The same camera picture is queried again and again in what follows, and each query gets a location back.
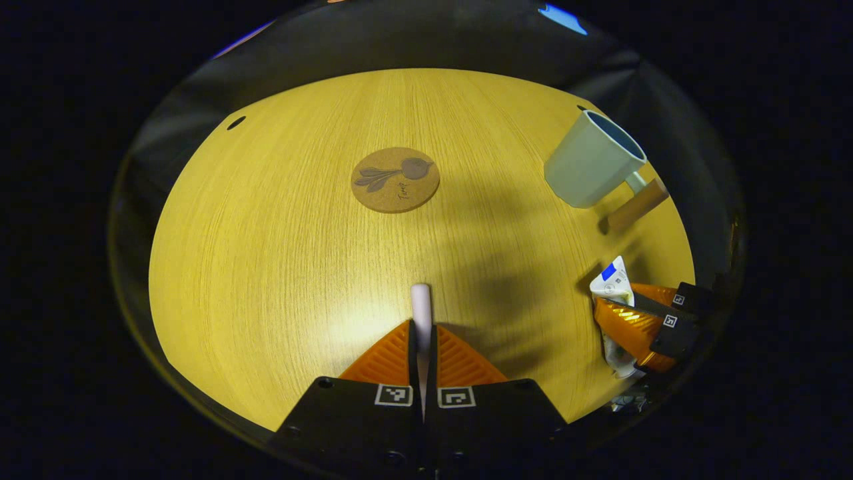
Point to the black backdrop cloth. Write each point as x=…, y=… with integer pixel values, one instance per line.
x=466, y=40

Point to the pale pink toothbrush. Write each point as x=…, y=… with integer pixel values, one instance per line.
x=421, y=306

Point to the round cork coaster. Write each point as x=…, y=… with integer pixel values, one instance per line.
x=386, y=196

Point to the white toothpaste tube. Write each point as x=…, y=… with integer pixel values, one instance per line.
x=613, y=283

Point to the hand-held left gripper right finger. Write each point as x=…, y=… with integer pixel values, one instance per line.
x=493, y=426

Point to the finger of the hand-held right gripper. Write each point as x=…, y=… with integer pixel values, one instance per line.
x=693, y=298
x=633, y=330

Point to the wooden desktop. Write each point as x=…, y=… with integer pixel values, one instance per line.
x=266, y=266

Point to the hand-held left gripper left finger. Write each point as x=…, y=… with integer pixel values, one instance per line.
x=353, y=426

